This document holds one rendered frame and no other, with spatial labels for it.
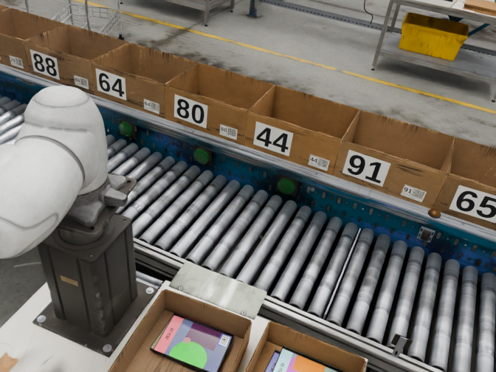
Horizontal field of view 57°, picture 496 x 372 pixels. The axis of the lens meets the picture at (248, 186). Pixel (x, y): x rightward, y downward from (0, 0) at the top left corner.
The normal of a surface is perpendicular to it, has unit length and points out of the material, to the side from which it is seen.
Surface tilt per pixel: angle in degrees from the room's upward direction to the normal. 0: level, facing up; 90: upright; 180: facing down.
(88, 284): 90
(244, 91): 89
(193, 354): 0
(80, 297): 90
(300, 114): 89
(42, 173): 40
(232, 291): 0
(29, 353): 0
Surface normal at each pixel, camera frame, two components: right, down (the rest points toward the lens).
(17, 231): 0.77, 0.24
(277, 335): -0.36, 0.54
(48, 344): 0.10, -0.78
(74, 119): 0.63, -0.07
